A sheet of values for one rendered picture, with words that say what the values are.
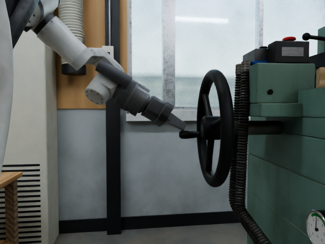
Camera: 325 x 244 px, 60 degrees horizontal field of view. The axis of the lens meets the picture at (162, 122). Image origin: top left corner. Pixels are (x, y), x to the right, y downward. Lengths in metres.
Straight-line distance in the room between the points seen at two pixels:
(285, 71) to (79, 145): 1.59
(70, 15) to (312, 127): 1.58
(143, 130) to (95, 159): 0.39
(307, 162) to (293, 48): 0.25
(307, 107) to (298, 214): 0.24
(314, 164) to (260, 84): 0.20
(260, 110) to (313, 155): 0.14
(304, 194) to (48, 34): 0.70
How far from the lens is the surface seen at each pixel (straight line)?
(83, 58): 0.78
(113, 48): 1.96
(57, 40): 0.77
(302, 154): 0.69
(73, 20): 1.91
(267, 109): 0.65
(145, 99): 0.78
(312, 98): 0.66
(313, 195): 0.67
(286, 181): 0.76
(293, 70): 0.70
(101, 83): 0.77
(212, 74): 0.67
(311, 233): 0.57
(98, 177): 2.06
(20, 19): 0.29
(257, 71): 0.67
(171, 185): 2.10
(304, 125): 0.68
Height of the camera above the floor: 0.86
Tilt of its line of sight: 3 degrees down
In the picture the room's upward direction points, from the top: straight up
